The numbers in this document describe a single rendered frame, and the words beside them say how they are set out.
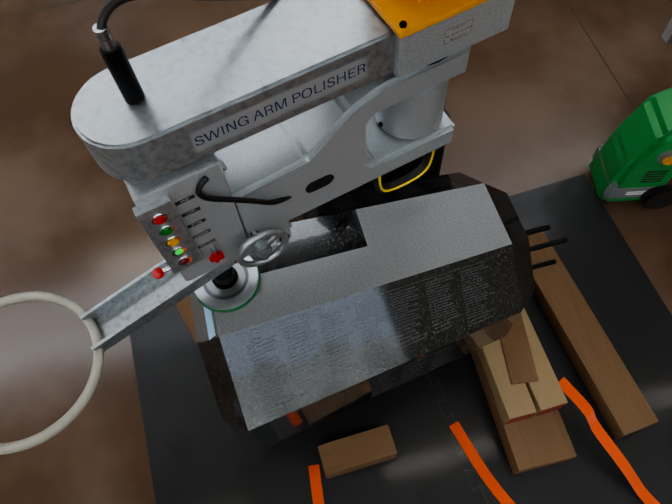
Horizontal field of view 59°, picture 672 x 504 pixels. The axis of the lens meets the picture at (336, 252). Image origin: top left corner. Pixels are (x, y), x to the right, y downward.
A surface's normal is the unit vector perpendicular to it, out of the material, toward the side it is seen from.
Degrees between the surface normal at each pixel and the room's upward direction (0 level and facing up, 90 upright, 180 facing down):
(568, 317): 0
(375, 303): 45
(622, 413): 0
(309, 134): 40
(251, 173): 4
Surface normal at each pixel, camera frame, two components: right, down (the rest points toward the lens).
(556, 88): -0.04, -0.46
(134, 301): -0.28, -0.32
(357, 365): 0.18, 0.27
